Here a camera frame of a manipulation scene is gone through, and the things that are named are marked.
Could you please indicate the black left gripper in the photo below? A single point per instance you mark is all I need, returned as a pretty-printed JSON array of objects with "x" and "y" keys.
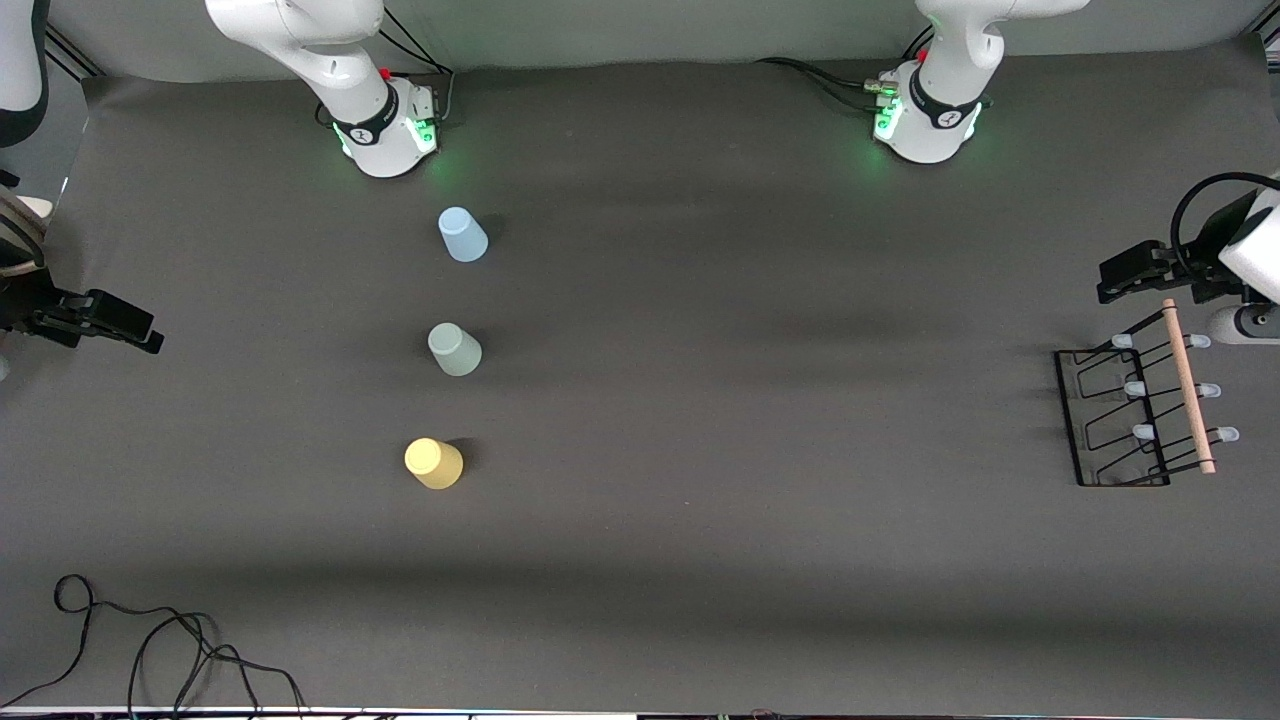
[{"x": 1203, "y": 275}]

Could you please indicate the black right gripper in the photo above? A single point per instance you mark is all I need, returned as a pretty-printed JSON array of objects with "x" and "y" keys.
[{"x": 27, "y": 303}]

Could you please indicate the pale green plastic cup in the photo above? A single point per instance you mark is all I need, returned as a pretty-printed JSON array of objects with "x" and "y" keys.
[{"x": 455, "y": 350}]

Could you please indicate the yellow plastic cup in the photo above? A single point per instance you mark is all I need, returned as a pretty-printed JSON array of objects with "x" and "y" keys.
[{"x": 433, "y": 464}]

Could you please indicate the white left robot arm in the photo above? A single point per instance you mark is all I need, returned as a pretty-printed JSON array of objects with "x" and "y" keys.
[{"x": 940, "y": 120}]

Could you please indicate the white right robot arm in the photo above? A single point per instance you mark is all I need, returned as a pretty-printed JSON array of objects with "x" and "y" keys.
[{"x": 340, "y": 60}]

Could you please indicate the light blue plastic cup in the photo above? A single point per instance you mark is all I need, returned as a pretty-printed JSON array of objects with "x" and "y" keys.
[{"x": 463, "y": 236}]

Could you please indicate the dark grey table mat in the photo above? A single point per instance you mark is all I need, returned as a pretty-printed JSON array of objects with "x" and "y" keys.
[{"x": 800, "y": 550}]

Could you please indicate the aluminium frame rail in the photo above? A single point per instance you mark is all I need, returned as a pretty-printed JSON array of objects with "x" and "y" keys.
[{"x": 75, "y": 55}]

